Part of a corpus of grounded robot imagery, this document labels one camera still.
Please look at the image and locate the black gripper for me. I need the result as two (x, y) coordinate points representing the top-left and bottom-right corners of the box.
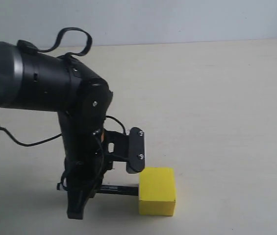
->
(61, 137), (116, 220)

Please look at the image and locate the black and white whiteboard marker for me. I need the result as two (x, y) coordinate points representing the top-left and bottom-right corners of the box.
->
(56, 182), (140, 197)

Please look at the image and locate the yellow wooden cube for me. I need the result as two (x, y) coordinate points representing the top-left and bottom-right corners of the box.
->
(138, 167), (176, 216)

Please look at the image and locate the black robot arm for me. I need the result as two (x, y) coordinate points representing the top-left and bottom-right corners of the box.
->
(0, 41), (113, 220)

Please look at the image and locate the black camera cable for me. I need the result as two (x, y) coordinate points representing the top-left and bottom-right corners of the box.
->
(0, 27), (126, 147)

